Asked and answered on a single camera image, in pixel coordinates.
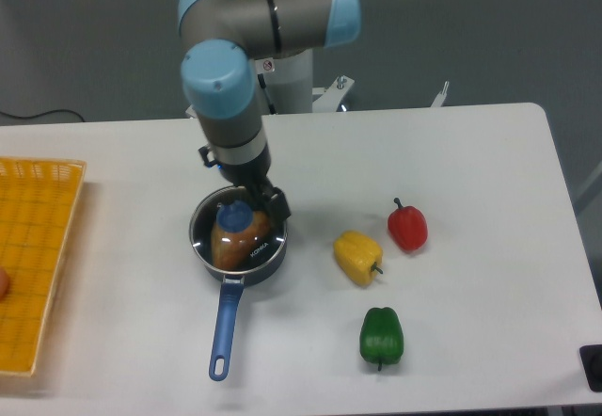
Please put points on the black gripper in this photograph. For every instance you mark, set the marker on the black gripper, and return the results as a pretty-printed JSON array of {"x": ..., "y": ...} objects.
[{"x": 247, "y": 166}]

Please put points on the glass pot lid blue knob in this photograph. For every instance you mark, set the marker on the glass pot lid blue knob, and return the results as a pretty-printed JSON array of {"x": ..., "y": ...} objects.
[{"x": 237, "y": 203}]

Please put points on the dark saucepan blue handle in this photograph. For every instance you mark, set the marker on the dark saucepan blue handle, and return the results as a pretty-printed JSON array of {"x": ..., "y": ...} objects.
[{"x": 231, "y": 291}]

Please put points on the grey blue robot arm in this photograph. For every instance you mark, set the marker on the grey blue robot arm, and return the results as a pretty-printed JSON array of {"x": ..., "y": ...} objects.
[{"x": 221, "y": 40}]

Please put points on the triangular pastry bread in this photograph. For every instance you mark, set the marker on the triangular pastry bread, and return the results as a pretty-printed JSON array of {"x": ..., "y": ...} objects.
[{"x": 232, "y": 247}]

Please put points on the yellow bell pepper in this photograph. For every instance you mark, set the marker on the yellow bell pepper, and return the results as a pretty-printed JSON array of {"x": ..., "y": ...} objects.
[{"x": 358, "y": 256}]

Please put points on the red bell pepper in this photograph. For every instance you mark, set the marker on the red bell pepper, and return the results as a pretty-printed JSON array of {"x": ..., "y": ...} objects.
[{"x": 408, "y": 227}]

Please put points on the green bell pepper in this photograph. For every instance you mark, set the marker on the green bell pepper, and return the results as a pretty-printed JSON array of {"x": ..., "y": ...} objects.
[{"x": 381, "y": 337}]

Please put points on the yellow woven basket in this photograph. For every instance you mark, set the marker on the yellow woven basket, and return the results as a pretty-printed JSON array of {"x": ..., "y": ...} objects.
[{"x": 39, "y": 197}]

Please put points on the orange round item in basket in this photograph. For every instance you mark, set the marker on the orange round item in basket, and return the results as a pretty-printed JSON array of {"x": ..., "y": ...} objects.
[{"x": 4, "y": 282}]

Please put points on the black device at table edge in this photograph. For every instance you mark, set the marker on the black device at table edge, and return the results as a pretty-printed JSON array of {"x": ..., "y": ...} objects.
[{"x": 591, "y": 358}]

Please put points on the white bracket behind table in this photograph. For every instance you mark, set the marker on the white bracket behind table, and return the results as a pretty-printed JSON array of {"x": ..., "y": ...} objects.
[{"x": 441, "y": 96}]

